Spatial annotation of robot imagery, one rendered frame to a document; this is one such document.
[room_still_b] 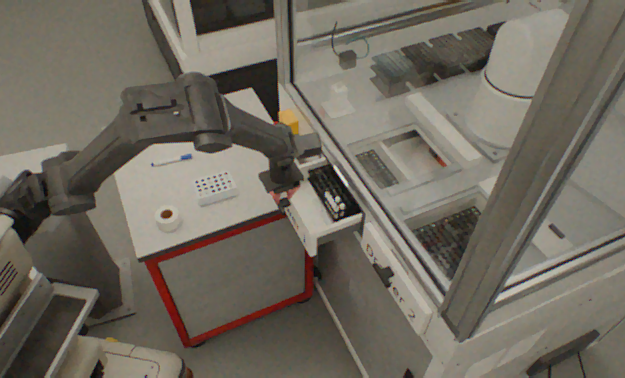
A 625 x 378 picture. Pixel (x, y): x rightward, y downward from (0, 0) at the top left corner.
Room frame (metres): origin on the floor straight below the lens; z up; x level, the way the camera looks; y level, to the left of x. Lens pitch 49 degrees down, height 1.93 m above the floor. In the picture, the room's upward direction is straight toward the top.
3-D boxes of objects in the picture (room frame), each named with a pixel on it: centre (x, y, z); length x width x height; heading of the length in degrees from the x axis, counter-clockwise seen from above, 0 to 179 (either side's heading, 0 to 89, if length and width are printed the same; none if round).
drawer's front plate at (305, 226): (0.87, 0.05, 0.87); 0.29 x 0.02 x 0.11; 25
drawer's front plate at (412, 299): (0.64, -0.21, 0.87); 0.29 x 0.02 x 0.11; 25
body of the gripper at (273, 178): (0.83, 0.07, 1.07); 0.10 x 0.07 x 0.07; 116
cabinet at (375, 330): (1.08, -0.54, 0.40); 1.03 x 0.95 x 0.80; 25
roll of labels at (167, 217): (0.90, 0.43, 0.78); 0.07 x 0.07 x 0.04
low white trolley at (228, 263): (1.17, 0.36, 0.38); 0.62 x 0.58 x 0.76; 25
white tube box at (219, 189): (1.03, 0.30, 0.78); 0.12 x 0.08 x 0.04; 113
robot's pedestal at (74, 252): (1.07, 0.94, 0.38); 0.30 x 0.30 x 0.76; 19
